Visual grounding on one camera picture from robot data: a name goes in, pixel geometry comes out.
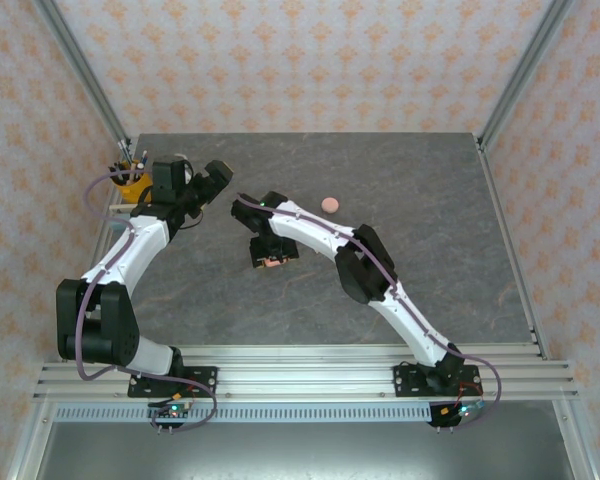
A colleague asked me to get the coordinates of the yellow pen cup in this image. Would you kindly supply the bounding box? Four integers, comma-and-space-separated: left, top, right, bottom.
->
110, 158, 155, 204

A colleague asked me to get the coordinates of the small controller circuit board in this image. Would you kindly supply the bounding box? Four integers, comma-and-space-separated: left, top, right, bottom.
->
147, 399, 194, 434
427, 397, 486, 434

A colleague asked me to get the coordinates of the left gripper thin black cable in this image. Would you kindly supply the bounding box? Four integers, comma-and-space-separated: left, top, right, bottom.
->
178, 207, 205, 231

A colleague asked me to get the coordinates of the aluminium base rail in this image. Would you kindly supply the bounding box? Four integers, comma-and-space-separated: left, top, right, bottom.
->
32, 343, 580, 403

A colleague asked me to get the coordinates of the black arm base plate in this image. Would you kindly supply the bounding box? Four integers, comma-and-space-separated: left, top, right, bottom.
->
393, 364, 481, 399
127, 366, 219, 399

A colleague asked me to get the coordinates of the aluminium frame post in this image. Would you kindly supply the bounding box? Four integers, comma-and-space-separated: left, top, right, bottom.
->
476, 0, 577, 154
32, 0, 134, 149

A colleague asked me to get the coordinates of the perforated grey cable duct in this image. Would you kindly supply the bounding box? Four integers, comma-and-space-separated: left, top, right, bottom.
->
53, 404, 434, 425

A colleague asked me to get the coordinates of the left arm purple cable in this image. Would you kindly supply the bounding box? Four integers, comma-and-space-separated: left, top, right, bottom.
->
76, 168, 217, 434

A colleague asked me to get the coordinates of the aluminium table side rail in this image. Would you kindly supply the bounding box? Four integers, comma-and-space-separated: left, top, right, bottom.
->
476, 134, 600, 480
4, 134, 140, 480

